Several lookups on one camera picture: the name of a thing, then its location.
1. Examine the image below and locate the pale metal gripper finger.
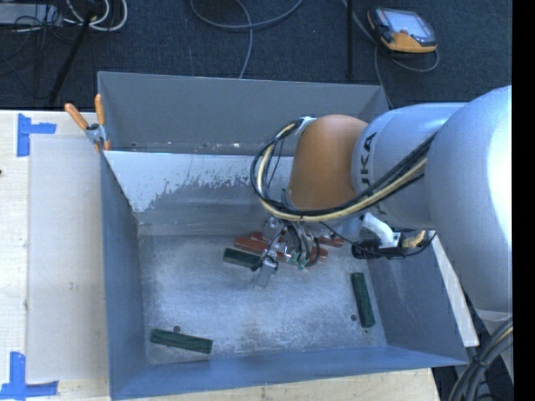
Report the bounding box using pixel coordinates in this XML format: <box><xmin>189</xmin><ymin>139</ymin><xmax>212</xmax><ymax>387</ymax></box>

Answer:
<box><xmin>262</xmin><ymin>262</ymin><xmax>279</xmax><ymax>289</ymax></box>
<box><xmin>249</xmin><ymin>261</ymin><xmax>269</xmax><ymax>288</ymax></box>

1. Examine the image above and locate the dark green flat block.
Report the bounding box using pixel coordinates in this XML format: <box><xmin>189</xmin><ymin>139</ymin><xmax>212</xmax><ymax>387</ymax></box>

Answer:
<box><xmin>350</xmin><ymin>272</ymin><xmax>376</xmax><ymax>329</ymax></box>
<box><xmin>150</xmin><ymin>328</ymin><xmax>214</xmax><ymax>355</ymax></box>
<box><xmin>222</xmin><ymin>246</ymin><xmax>263</xmax><ymax>272</ymax></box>

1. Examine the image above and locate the grey metal bin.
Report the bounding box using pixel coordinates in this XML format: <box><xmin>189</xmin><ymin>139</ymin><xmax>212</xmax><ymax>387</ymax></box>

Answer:
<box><xmin>96</xmin><ymin>71</ymin><xmax>470</xmax><ymax>401</ymax></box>

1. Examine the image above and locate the black cylinder on white bracket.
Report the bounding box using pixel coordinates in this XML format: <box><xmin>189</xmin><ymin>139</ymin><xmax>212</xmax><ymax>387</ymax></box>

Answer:
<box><xmin>351</xmin><ymin>212</ymin><xmax>420</xmax><ymax>261</ymax></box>

